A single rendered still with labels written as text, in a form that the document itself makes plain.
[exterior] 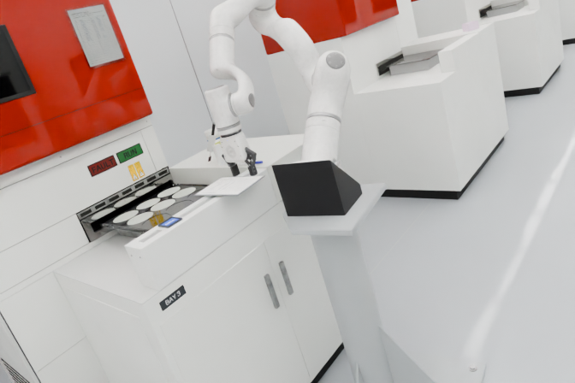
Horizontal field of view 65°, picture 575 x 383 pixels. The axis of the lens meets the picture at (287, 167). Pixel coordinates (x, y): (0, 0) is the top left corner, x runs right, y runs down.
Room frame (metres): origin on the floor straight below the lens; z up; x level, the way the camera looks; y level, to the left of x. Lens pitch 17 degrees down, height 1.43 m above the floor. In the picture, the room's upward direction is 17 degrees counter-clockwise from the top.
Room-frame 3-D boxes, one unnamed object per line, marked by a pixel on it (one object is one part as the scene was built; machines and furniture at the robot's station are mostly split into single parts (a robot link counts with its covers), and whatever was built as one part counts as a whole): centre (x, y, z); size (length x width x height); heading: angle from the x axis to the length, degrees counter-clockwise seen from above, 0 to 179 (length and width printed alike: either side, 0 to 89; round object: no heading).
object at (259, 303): (1.68, 0.38, 0.41); 0.96 x 0.64 x 0.82; 136
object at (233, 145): (1.55, 0.15, 1.08); 0.10 x 0.07 x 0.11; 46
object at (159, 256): (1.40, 0.30, 0.89); 0.55 x 0.09 x 0.14; 136
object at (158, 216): (1.70, 0.51, 0.90); 0.34 x 0.34 x 0.01; 46
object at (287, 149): (1.91, 0.17, 0.89); 0.62 x 0.35 x 0.14; 46
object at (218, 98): (1.55, 0.15, 1.22); 0.09 x 0.08 x 0.13; 69
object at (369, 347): (1.35, -0.17, 0.41); 0.51 x 0.44 x 0.82; 54
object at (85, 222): (1.84, 0.67, 0.89); 0.44 x 0.02 x 0.10; 136
